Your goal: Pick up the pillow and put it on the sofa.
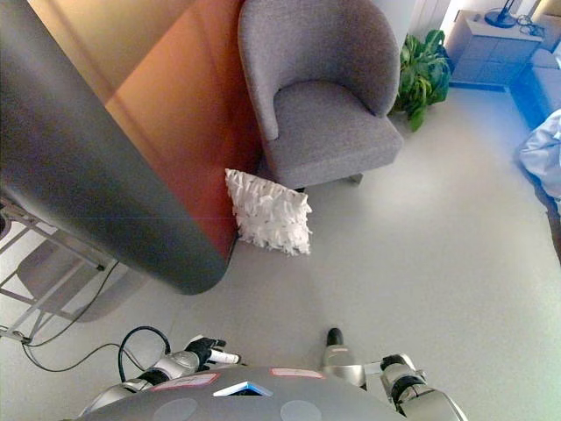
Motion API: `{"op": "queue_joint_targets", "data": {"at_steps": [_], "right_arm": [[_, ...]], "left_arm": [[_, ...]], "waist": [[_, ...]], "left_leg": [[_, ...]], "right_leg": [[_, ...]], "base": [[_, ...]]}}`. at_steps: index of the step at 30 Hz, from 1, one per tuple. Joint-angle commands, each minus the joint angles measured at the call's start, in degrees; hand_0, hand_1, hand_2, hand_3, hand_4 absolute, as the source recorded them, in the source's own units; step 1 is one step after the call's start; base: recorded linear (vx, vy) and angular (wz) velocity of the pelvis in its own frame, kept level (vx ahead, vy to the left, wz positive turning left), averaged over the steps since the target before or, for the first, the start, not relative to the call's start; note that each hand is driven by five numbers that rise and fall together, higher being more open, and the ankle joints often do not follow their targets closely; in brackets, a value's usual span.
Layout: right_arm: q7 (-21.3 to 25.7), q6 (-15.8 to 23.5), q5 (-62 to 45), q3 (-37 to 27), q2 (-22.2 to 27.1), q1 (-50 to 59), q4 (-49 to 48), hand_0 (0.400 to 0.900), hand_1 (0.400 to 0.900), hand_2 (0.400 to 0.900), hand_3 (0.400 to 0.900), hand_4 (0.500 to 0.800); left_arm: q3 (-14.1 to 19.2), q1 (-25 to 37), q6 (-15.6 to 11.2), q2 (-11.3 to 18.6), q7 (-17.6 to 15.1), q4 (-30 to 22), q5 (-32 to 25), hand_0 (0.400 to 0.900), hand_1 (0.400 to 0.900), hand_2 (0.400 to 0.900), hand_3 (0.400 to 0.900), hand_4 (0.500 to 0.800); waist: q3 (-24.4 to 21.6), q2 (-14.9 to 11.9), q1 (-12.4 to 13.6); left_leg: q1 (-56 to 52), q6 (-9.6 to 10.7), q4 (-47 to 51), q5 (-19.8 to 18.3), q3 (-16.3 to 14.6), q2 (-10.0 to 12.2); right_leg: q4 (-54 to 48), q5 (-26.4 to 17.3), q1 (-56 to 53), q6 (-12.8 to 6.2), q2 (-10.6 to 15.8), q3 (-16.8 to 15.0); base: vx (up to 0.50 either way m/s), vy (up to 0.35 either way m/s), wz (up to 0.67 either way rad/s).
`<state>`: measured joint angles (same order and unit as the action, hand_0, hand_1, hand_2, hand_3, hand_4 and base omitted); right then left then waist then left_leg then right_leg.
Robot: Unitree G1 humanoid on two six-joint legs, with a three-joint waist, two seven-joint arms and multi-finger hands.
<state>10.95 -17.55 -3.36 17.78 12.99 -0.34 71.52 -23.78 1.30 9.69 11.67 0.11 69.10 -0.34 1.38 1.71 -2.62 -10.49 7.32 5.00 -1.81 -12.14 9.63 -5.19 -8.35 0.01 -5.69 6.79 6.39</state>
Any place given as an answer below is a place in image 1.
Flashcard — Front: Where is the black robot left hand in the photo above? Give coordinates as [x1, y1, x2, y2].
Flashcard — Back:
[183, 335, 241, 366]

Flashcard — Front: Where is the white fringed pillow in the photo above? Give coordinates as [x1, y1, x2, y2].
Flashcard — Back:
[224, 168, 313, 258]

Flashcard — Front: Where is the grey robot torso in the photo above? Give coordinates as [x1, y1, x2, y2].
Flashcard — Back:
[78, 366, 408, 421]

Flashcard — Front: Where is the silver robot right leg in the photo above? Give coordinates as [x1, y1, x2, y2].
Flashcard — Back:
[318, 327, 367, 389]

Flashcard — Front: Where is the wooden table with dark edge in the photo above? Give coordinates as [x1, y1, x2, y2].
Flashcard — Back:
[0, 0, 264, 297]

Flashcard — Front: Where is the grey fabric armchair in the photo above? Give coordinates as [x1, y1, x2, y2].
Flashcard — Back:
[237, 0, 405, 190]

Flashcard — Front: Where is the green potted plant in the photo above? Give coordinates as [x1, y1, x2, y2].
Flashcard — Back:
[391, 29, 452, 132]

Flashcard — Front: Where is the white crumpled bedding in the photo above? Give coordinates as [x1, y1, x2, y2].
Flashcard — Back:
[513, 109, 561, 203]

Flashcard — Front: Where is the grey nightstand cabinet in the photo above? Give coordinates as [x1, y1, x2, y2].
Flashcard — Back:
[445, 11, 544, 89]

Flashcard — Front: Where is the grey upholstered bed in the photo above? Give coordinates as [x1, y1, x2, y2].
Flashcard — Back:
[510, 47, 561, 128]

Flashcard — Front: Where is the black lamp base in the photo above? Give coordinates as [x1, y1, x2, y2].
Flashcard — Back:
[484, 0, 518, 27]

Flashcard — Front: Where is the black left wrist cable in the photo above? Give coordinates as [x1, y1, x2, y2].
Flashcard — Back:
[118, 326, 172, 382]

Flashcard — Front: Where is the thin black floor cable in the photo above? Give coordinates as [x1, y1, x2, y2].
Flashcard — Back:
[21, 258, 129, 373]

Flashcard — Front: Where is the white metal frame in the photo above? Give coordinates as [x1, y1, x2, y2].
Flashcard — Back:
[0, 196, 119, 344]

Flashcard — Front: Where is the black tangled cable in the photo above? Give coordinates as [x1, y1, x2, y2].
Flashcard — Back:
[515, 13, 544, 35]

